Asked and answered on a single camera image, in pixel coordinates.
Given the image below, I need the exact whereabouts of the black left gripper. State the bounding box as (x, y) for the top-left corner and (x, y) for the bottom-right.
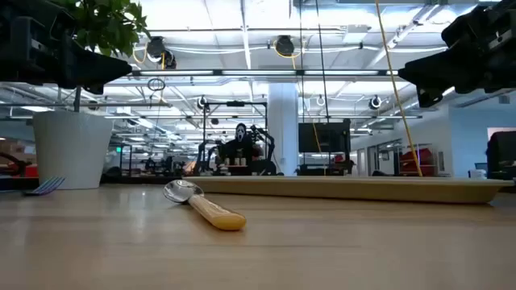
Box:
(0, 0), (134, 96)

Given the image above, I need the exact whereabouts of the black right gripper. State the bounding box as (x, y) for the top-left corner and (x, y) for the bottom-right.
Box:
(397, 0), (516, 110)

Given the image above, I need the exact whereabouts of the blue purple fork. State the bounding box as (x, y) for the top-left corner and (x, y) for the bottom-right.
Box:
(22, 176), (67, 197)

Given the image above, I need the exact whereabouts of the beige plastic tray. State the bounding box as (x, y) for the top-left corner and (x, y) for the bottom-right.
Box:
(183, 176), (515, 205)

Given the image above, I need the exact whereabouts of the metal spoon with wooden handle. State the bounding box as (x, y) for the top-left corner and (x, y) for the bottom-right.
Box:
(162, 179), (248, 232)

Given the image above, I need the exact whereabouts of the green leafy plant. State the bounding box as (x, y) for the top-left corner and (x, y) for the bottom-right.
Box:
(50, 0), (152, 113)

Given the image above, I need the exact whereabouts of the white plant pot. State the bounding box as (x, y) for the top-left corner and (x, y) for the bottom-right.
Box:
(31, 110), (114, 191)

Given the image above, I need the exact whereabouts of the red cabinet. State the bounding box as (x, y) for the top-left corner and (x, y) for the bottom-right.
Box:
(398, 147), (439, 177)

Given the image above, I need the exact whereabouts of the black chair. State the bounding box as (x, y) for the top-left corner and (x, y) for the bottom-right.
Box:
(485, 130), (516, 181)

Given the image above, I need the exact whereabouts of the red box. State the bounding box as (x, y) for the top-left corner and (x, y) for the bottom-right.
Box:
(0, 151), (40, 178)

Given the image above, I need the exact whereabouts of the black monitor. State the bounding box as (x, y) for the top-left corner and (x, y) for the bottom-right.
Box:
(298, 119), (352, 154)

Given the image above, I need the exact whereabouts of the white pillar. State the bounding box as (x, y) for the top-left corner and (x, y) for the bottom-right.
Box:
(268, 83), (299, 175)

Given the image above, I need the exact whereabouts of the person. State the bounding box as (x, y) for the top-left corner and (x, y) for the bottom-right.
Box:
(217, 122), (263, 170)

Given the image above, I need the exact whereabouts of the black coiled hanging cable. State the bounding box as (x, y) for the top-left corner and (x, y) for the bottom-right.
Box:
(147, 77), (167, 93)

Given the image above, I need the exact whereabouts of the black background rig frame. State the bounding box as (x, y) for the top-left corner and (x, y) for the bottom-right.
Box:
(202, 101), (269, 176)

